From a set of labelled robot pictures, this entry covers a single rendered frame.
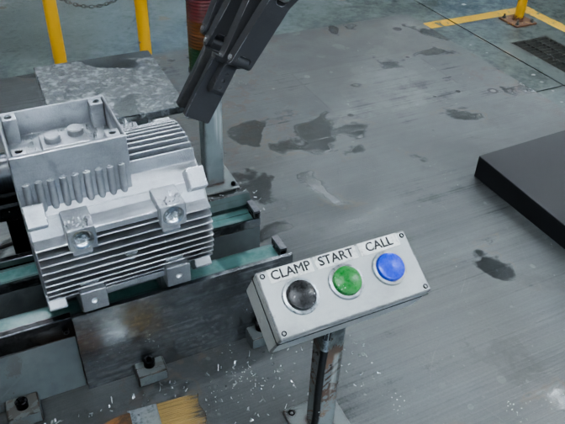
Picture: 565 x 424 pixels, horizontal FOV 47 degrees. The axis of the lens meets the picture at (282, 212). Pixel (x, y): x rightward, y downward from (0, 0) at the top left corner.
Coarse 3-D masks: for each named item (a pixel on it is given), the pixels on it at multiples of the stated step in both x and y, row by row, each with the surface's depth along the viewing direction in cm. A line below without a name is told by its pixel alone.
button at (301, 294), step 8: (296, 280) 62; (304, 280) 62; (288, 288) 61; (296, 288) 61; (304, 288) 61; (312, 288) 62; (288, 296) 61; (296, 296) 61; (304, 296) 61; (312, 296) 61; (296, 304) 61; (304, 304) 61; (312, 304) 61
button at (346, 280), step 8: (336, 272) 63; (344, 272) 63; (352, 272) 63; (336, 280) 63; (344, 280) 63; (352, 280) 63; (360, 280) 63; (336, 288) 62; (344, 288) 62; (352, 288) 63; (360, 288) 63
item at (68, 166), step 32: (96, 96) 75; (0, 128) 69; (32, 128) 74; (64, 128) 75; (96, 128) 76; (32, 160) 66; (64, 160) 67; (96, 160) 69; (128, 160) 71; (32, 192) 68; (64, 192) 69; (96, 192) 71
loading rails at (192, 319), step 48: (240, 192) 97; (240, 240) 96; (0, 288) 83; (144, 288) 83; (192, 288) 82; (240, 288) 86; (0, 336) 74; (48, 336) 77; (96, 336) 79; (144, 336) 83; (192, 336) 87; (240, 336) 91; (0, 384) 78; (48, 384) 82; (96, 384) 84; (144, 384) 85
